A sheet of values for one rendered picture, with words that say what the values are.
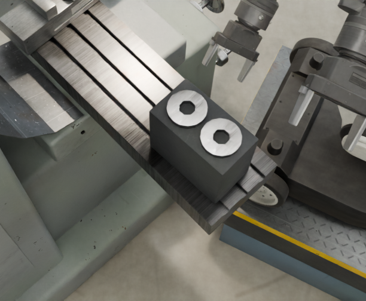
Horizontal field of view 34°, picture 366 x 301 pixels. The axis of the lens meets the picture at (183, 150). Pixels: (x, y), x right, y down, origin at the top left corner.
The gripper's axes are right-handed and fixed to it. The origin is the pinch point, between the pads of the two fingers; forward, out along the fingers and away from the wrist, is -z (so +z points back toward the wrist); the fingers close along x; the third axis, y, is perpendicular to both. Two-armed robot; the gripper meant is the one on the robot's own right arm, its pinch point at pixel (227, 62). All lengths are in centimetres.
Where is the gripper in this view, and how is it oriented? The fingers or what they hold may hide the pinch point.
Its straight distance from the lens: 151.5
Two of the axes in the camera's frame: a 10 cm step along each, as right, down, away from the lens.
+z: 4.6, -8.4, -2.7
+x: -8.5, -3.3, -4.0
